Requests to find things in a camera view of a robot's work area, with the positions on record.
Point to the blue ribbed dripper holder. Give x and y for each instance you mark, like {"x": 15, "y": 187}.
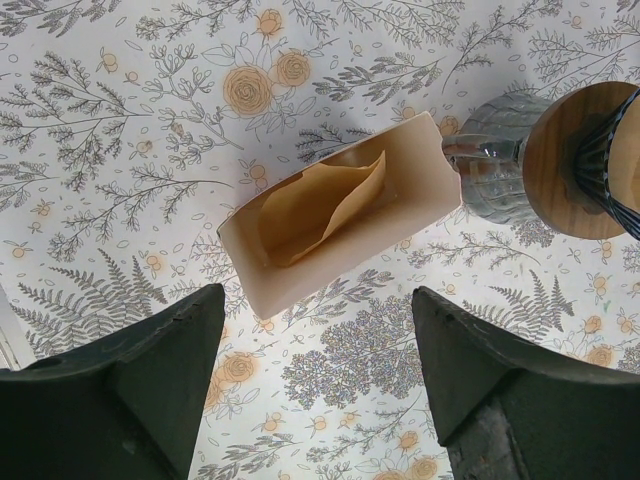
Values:
{"x": 605, "y": 162}

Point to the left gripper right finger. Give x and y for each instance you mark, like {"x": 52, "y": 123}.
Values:
{"x": 507, "y": 408}

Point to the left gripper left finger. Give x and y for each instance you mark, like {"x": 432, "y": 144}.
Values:
{"x": 125, "y": 406}

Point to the orange coffee filter box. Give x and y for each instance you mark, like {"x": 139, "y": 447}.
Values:
{"x": 420, "y": 188}

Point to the brown filters in box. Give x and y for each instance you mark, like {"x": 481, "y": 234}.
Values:
{"x": 296, "y": 218}

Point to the grey glass carafe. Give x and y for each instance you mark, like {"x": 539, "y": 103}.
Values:
{"x": 488, "y": 154}

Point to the floral patterned table mat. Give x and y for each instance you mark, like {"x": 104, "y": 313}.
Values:
{"x": 131, "y": 129}

